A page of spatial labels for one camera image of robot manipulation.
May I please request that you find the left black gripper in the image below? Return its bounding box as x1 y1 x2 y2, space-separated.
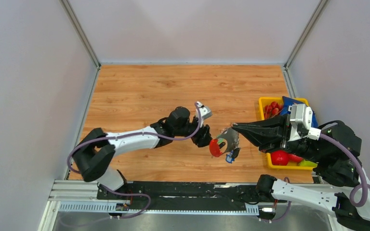
174 116 216 148

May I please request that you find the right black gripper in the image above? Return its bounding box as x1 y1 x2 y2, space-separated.
230 111 324 163

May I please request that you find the blue chip bag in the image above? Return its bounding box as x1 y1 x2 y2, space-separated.
279 96 319 128

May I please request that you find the red apple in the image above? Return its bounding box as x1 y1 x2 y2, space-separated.
270 150 290 166

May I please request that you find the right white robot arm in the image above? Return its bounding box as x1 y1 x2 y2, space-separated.
232 114 370 231

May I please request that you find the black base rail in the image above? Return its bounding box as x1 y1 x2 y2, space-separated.
96 181 275 212

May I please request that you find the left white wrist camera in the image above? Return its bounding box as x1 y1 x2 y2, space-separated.
195 101 212 120

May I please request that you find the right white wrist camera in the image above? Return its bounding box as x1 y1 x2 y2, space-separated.
288 104 321 142

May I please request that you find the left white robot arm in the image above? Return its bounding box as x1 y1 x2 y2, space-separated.
66 102 212 199

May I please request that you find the keyring bundle with red tag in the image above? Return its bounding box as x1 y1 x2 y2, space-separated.
209 127 241 164

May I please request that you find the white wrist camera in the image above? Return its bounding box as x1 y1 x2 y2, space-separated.
288 104 321 142
195 101 212 120

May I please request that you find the yellow plastic bin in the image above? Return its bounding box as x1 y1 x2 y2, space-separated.
259 96 317 170

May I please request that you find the red cherry tomatoes bunch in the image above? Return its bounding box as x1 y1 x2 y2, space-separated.
264 101 284 119

